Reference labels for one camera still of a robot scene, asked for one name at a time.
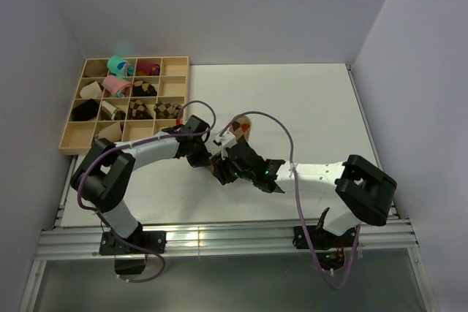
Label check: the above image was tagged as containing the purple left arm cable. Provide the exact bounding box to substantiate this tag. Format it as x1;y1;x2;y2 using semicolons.
78;99;217;284

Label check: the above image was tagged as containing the wooden compartment tray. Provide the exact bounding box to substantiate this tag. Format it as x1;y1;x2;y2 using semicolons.
58;56;189;155

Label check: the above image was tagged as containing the dark brown argyle rolled sock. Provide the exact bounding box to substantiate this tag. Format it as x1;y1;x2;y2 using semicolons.
132;80;157;97

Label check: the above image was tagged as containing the mint green rolled sock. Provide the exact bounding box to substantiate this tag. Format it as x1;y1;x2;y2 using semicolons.
107;56;135;77

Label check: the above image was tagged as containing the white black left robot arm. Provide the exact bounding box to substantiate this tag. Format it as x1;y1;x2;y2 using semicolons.
70;115;212;254

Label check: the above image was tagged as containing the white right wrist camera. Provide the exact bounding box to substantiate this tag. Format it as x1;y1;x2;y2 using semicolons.
211;131;237;153

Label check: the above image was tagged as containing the tan rolled sock purple trim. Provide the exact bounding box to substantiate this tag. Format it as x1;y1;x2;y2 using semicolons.
94;122;123;143

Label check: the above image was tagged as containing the grey brown argyle rolled sock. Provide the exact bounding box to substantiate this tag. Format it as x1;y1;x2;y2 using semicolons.
154;102;182;119

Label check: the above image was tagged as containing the maroon rolled sock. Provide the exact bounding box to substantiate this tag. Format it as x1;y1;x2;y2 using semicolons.
135;60;160;76

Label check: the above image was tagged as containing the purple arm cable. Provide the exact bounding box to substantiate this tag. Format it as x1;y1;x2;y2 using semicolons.
218;111;363;291
78;99;217;284

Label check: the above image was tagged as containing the cream and brown rolled sock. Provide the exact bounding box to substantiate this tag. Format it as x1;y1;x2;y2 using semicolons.
100;101;126;121

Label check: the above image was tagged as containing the pink rolled sock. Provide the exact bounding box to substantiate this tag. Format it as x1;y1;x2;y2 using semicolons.
102;75;132;98

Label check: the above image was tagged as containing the aluminium mounting rail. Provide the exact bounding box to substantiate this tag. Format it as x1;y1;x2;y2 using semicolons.
31;220;424;311

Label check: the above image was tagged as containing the black rolled sock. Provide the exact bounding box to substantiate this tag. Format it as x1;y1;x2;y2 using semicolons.
71;99;99;121

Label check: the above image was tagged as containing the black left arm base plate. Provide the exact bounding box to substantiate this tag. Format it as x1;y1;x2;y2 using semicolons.
99;231;166;256

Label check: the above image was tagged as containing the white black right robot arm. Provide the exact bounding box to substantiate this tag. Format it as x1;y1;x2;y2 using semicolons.
212;143;397;246

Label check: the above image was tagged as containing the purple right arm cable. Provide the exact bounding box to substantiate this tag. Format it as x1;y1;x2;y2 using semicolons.
218;111;363;291

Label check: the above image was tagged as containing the brown yellow argyle rolled sock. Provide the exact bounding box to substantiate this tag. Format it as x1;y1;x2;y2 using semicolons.
128;99;153;120

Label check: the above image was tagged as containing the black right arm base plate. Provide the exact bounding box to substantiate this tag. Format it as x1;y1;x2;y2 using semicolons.
292;226;356;251

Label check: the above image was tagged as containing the beige orange argyle sock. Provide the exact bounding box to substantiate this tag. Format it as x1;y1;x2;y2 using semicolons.
205;116;252;184

